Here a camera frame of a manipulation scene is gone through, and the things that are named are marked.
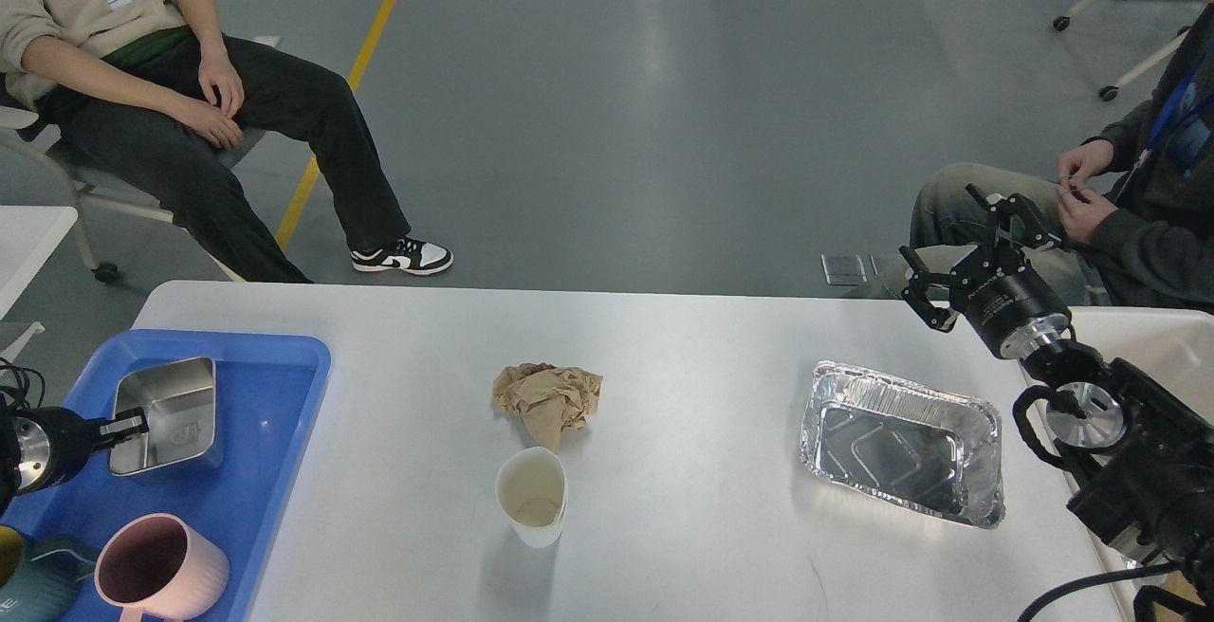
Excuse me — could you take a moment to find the person in beige hoodie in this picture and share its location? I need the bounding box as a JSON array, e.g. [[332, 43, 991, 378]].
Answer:
[[1, 0, 452, 284]]

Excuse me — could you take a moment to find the black cable bundle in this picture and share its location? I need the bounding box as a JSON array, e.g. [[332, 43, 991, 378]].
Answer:
[[0, 357, 46, 414]]

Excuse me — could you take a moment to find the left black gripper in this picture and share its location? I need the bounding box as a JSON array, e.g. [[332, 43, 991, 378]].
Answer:
[[12, 407, 149, 494]]

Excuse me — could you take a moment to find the stainless steel rectangular tray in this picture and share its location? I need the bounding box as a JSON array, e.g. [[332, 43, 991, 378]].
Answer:
[[108, 356, 225, 486]]

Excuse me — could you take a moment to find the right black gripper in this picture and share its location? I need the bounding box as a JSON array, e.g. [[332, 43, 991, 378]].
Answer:
[[900, 183, 1071, 361]]

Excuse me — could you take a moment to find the crumpled brown paper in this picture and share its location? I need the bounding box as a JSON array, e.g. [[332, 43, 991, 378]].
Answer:
[[490, 363, 603, 454]]

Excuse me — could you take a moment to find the white plastic bin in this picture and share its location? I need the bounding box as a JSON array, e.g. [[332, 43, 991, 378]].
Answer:
[[1012, 307, 1213, 621]]

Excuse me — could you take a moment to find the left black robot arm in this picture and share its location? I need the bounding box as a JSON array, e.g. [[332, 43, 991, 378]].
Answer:
[[1, 403, 149, 511]]

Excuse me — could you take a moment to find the blue plastic tray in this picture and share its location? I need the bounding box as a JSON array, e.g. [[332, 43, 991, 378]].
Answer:
[[2, 330, 331, 621]]

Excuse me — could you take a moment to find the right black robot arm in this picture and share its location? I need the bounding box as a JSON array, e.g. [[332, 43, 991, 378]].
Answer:
[[900, 185, 1213, 621]]

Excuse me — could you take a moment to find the teal mug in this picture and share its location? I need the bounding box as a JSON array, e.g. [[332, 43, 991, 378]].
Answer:
[[1, 525, 100, 621]]

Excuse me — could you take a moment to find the white paper cup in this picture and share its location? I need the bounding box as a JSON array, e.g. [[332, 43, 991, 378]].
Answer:
[[495, 446, 569, 549]]

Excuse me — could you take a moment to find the person in grey hoodie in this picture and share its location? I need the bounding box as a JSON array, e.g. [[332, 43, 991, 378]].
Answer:
[[908, 9, 1213, 312]]

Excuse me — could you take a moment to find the pink mug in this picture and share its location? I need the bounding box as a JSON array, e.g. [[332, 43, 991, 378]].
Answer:
[[93, 513, 229, 621]]

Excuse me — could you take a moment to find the aluminium foil tray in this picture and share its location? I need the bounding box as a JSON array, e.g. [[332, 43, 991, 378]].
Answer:
[[800, 361, 1005, 530]]

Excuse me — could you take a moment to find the white side table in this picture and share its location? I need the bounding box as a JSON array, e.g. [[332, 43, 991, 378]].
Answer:
[[1, 207, 78, 317]]

